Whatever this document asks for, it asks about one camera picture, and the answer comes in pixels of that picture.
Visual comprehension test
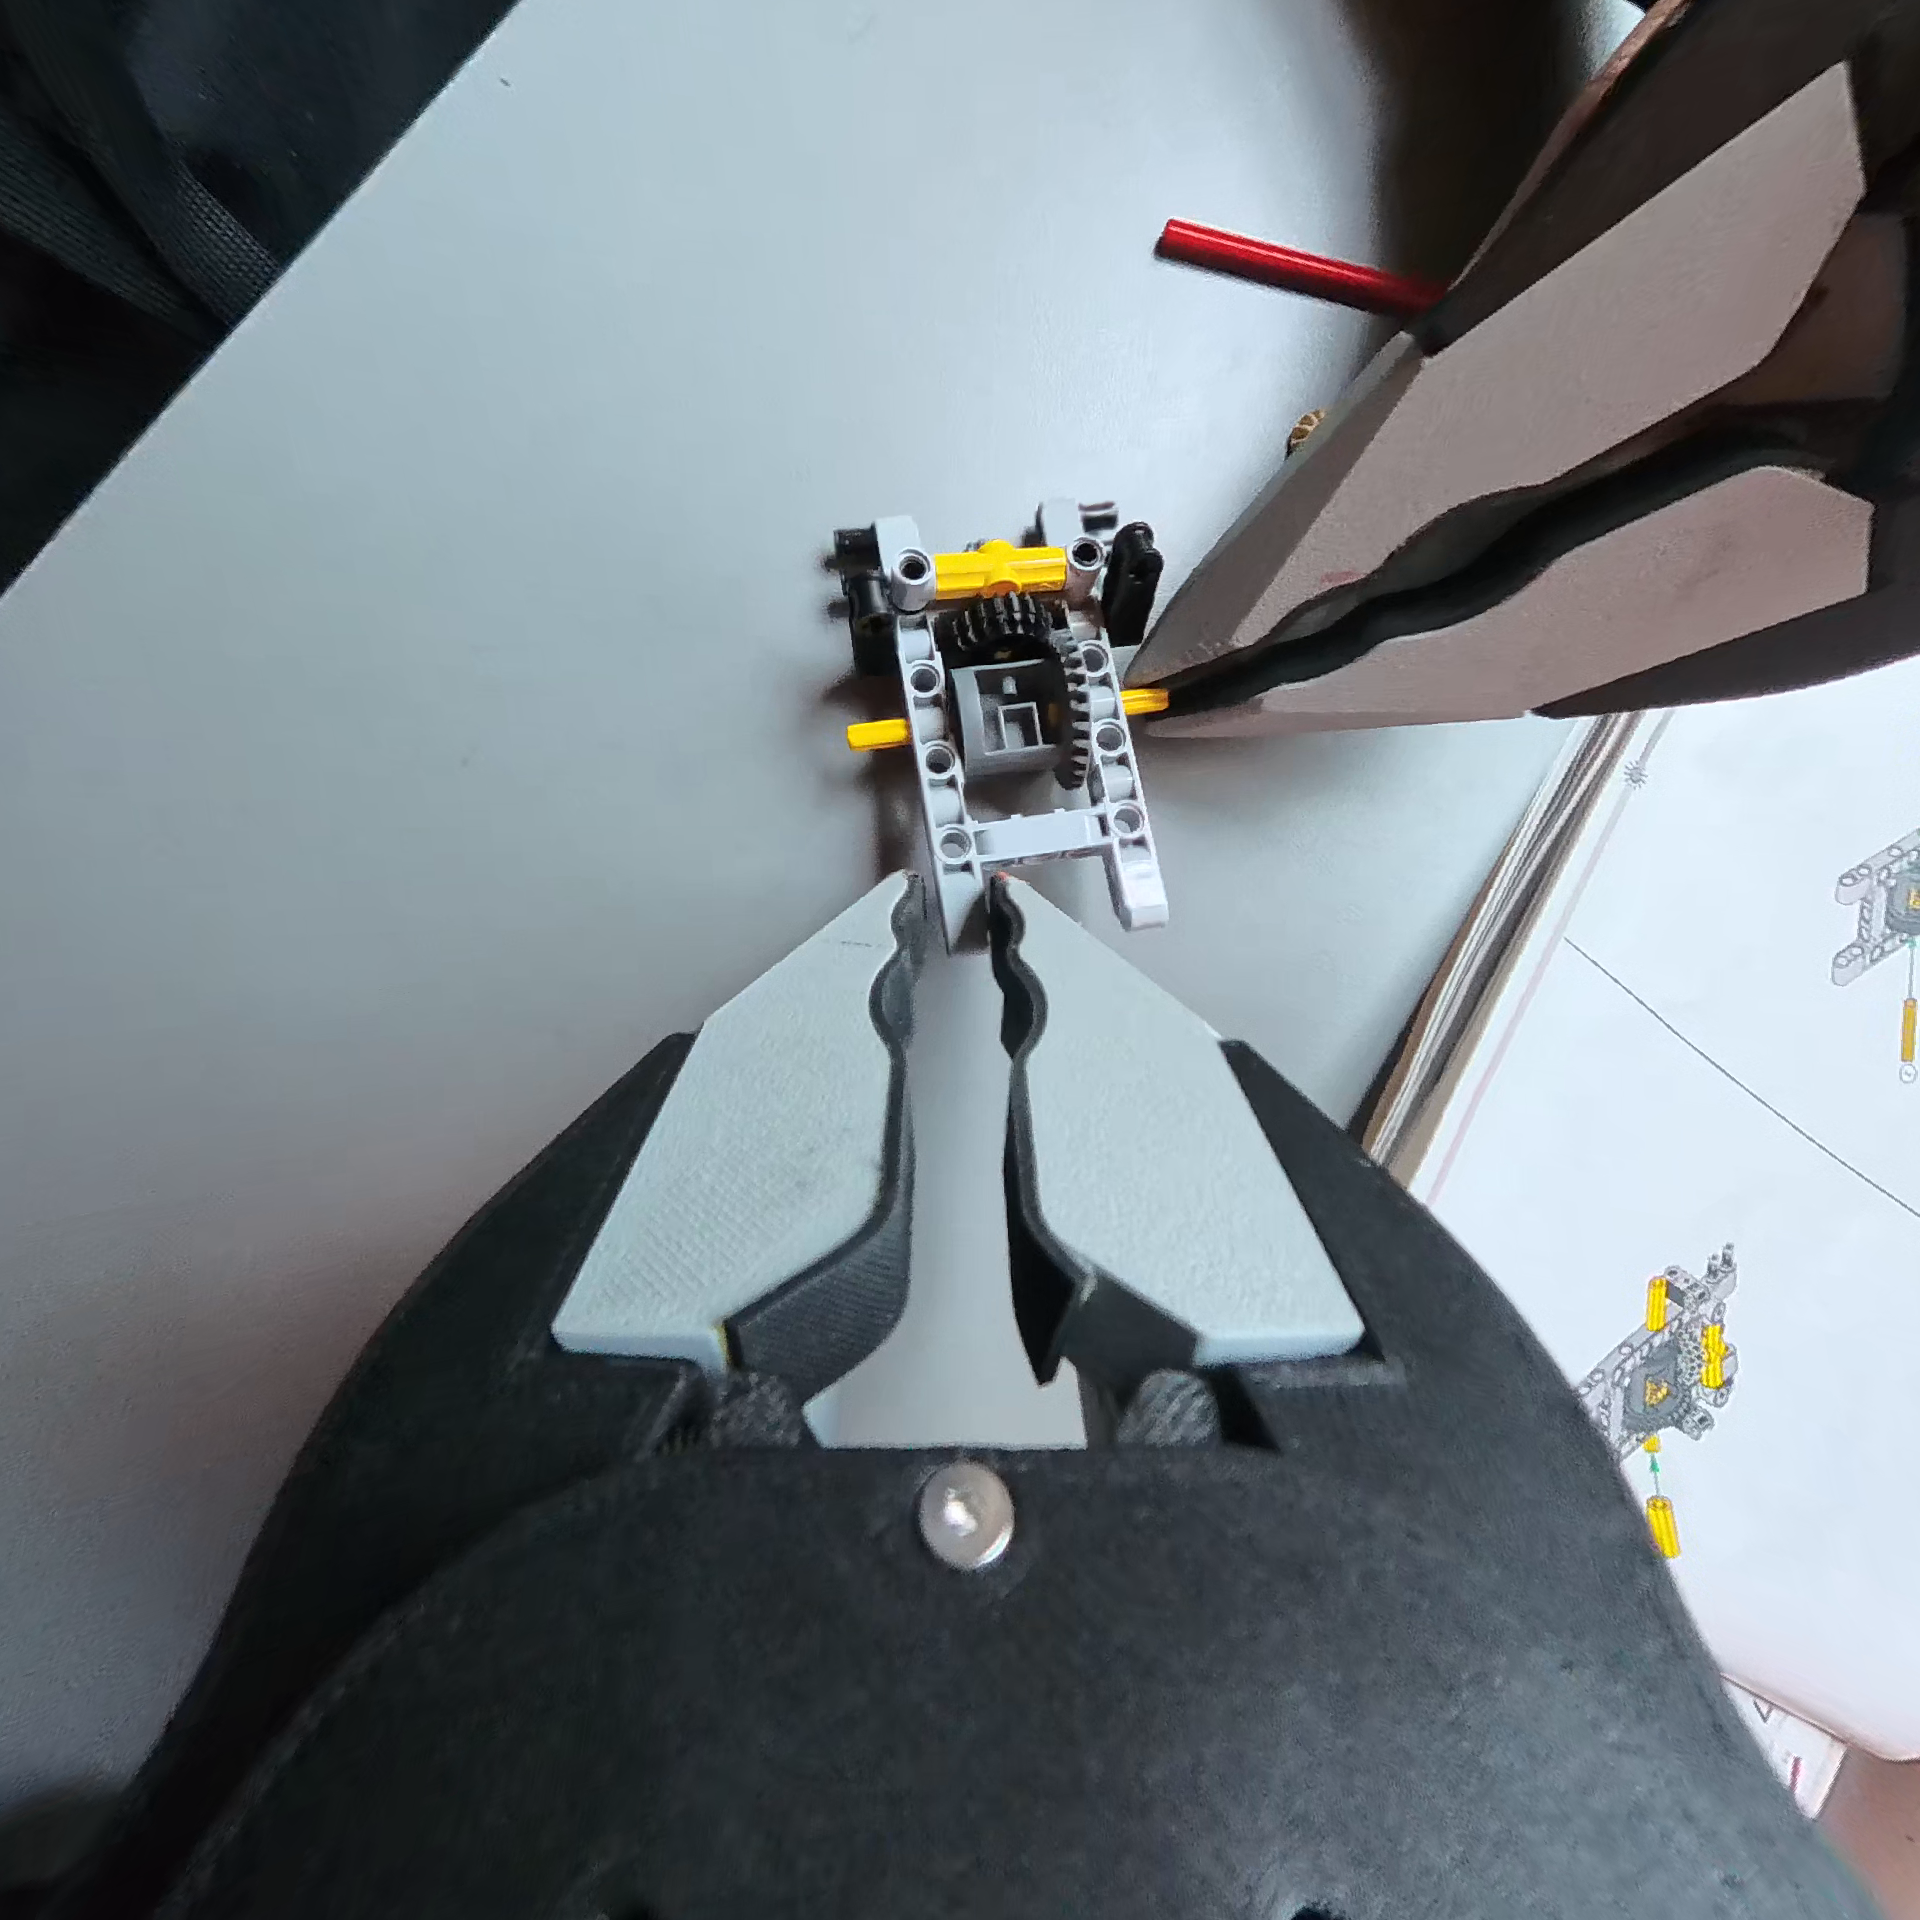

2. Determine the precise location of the red lego axle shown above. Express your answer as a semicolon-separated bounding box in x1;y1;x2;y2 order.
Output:
1159;218;1453;320

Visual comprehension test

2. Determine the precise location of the white lego instruction booklet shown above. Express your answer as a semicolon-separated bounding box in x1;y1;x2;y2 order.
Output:
1353;705;1920;1825

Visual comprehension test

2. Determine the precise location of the black strap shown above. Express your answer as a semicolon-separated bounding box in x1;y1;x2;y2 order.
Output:
0;89;288;354

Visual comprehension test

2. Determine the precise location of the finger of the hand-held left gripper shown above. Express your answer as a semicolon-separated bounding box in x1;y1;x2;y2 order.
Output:
1125;65;1873;688
1153;468;1881;741

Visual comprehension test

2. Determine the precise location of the person's black clothing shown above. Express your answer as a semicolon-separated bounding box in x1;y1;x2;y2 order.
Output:
0;0;520;594

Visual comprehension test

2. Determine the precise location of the grey lego gear frame assembly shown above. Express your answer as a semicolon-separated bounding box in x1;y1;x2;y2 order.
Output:
824;504;1175;953

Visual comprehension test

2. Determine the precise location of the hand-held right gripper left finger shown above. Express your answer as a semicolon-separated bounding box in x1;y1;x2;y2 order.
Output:
552;872;925;1408

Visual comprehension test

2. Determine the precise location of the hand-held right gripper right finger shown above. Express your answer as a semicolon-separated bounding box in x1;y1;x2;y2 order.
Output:
988;878;1369;1392

